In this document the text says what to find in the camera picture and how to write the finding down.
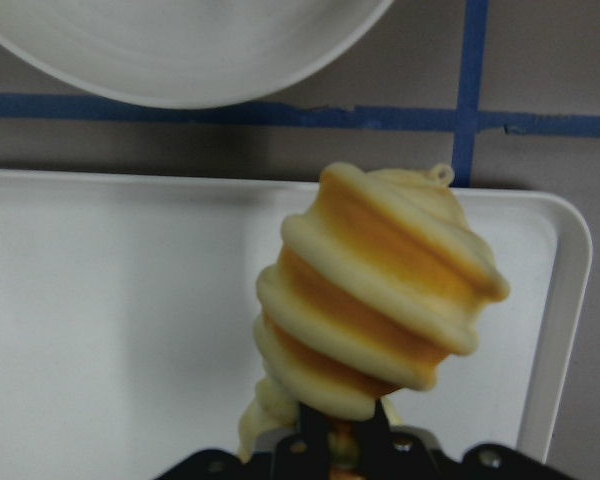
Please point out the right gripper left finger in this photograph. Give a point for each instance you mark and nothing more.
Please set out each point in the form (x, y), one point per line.
(297, 452)

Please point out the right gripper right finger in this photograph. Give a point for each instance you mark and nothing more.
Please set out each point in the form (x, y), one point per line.
(388, 452)

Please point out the yellow ridged bread roll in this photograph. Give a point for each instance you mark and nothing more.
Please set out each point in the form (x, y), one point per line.
(375, 285)

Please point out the white round plate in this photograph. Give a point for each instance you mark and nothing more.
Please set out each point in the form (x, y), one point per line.
(183, 54)

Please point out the white rectangular tray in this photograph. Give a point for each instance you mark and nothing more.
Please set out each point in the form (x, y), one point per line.
(127, 302)

